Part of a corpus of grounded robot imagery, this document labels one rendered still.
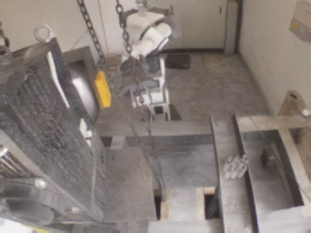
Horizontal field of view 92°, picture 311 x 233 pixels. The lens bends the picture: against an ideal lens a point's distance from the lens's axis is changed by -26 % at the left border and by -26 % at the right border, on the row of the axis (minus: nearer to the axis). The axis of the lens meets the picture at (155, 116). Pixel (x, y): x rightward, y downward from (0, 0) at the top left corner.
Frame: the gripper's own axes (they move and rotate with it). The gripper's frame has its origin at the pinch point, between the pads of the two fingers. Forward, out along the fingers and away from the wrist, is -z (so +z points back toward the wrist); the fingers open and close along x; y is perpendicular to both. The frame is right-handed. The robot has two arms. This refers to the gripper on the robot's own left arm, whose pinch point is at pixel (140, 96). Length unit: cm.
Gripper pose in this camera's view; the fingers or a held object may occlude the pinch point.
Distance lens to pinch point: 62.6
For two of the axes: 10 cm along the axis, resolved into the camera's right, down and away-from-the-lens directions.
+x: 9.6, -2.8, 0.8
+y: 1.3, 6.5, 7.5
